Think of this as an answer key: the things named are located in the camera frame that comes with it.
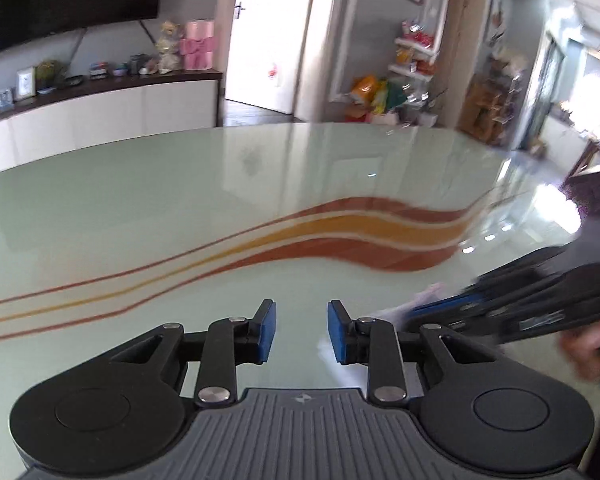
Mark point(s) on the orange bag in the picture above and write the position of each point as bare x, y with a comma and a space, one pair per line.
365, 91

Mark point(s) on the stack of books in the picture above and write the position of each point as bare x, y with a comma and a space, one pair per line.
100, 71

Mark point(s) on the white snack shelf rack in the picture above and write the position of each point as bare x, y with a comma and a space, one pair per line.
415, 60

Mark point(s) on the pink gift box with bow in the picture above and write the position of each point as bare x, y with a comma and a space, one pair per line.
197, 45

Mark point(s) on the small photo frame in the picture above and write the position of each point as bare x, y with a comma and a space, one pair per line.
4, 100

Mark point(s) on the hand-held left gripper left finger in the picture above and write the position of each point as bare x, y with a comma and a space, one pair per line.
268, 329

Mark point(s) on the dark tray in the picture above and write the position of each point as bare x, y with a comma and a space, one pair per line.
74, 80

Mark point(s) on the white sideboard with dark top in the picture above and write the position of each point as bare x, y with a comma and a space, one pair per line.
105, 115

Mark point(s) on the white door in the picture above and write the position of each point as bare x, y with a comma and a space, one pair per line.
270, 35

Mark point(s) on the person's right hand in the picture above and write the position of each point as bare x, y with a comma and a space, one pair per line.
597, 350

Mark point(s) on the yellow-green potted plant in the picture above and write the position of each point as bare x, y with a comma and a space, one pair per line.
49, 75

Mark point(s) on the metal storage rack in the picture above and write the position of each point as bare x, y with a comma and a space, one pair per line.
511, 87

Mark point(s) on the white photo frame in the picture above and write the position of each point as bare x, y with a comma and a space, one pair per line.
25, 83

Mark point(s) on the wrapped flower bouquet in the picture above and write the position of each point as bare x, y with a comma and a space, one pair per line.
168, 47

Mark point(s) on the wooden chairs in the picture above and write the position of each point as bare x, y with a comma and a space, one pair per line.
485, 112

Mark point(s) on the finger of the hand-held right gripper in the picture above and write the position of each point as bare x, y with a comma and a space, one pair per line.
530, 270
460, 306

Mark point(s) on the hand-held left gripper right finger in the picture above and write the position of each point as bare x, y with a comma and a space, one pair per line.
336, 331

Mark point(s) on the green bag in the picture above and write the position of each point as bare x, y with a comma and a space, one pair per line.
391, 96

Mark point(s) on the framed bird picture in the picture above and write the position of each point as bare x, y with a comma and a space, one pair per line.
500, 20

